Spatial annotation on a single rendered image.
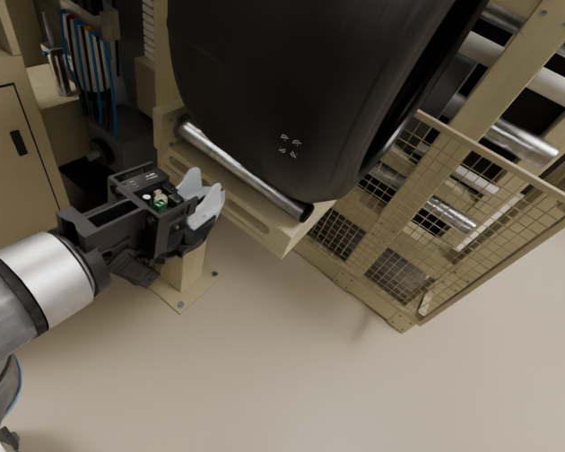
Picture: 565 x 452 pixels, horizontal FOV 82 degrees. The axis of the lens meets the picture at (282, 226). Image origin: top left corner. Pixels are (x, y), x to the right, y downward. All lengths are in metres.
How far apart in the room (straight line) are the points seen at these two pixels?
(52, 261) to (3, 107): 0.75
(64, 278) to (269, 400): 1.18
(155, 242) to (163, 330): 1.12
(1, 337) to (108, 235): 0.10
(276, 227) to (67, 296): 0.43
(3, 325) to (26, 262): 0.05
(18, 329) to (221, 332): 1.19
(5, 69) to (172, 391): 1.08
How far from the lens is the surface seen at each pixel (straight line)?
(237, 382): 1.40
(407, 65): 0.40
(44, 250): 0.31
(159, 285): 1.53
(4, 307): 0.30
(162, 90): 0.89
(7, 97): 1.02
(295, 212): 0.63
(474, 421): 1.85
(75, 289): 0.31
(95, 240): 0.31
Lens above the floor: 1.35
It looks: 47 degrees down
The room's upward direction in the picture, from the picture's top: 23 degrees clockwise
